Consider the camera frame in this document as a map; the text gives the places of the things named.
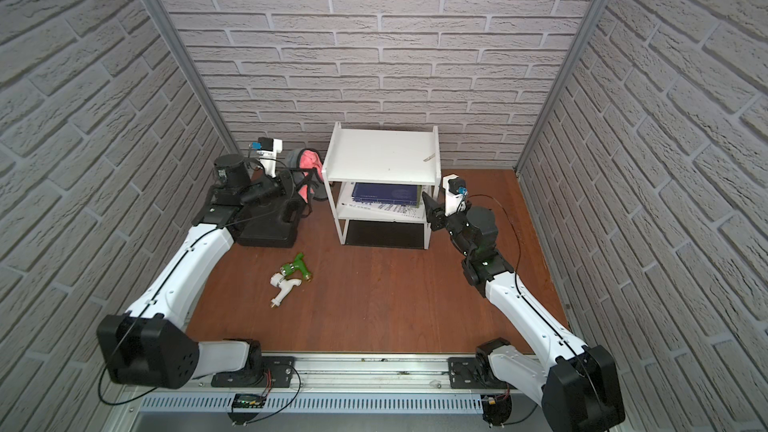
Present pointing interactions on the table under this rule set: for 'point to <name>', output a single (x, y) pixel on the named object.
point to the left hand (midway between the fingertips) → (301, 166)
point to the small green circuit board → (248, 401)
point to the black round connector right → (496, 409)
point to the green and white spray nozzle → (291, 274)
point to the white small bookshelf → (384, 157)
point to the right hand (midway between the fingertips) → (437, 190)
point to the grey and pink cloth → (308, 168)
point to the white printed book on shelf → (349, 207)
